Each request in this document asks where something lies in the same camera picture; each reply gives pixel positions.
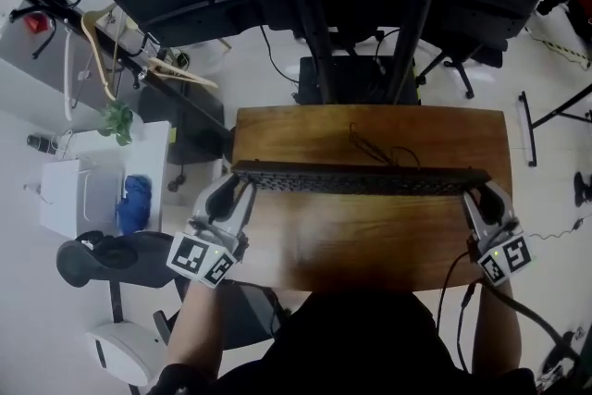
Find person's right forearm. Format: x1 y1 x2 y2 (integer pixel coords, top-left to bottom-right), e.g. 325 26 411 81
470 277 520 374

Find black keyboard cable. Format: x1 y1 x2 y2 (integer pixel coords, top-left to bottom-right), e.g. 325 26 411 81
347 121 423 171

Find person's left forearm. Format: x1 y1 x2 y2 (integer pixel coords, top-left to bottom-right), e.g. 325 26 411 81
162 277 222 378

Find black bottle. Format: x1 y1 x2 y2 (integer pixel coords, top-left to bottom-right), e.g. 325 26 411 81
26 132 57 154

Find white round device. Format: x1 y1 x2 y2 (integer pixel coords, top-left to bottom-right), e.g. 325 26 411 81
84 321 168 388

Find black keyboard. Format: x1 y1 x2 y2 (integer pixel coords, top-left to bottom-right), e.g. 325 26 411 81
229 159 493 197

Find white box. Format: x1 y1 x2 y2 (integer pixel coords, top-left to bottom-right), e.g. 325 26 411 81
38 156 122 241

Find wooden clothes hanger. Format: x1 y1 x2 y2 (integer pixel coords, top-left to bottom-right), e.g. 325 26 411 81
146 56 219 90
80 3 140 103

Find thick grey gripper cable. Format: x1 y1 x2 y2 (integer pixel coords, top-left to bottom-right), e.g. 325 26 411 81
480 279 582 369

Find black metal floor stand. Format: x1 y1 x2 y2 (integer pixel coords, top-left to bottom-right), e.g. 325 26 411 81
517 82 592 167

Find black office chair with headrest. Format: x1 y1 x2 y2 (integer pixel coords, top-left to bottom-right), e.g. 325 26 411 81
55 229 290 352

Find small red object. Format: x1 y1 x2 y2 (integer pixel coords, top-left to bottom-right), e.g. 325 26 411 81
22 12 51 35

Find grey cabinet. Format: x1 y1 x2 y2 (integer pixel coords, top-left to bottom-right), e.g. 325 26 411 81
0 0 149 107

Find black box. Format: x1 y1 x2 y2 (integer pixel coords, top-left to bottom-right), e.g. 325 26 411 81
138 85 232 166

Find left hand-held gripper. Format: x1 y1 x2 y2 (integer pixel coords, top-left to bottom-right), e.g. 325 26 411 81
166 174 258 290

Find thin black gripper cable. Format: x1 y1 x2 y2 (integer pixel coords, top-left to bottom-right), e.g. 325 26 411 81
436 250 473 332
456 281 477 372

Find person's black shirt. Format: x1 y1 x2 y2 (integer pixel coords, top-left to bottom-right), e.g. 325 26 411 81
147 289 540 395

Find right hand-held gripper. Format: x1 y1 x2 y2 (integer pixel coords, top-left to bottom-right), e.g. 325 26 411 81
461 180 534 289

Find blue cloth bundle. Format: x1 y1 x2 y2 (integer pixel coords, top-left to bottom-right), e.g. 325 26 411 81
115 174 154 237

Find white side desk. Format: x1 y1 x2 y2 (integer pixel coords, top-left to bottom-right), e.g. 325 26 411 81
0 57 173 241

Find green potted plant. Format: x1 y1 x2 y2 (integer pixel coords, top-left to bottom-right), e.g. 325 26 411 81
95 99 135 148

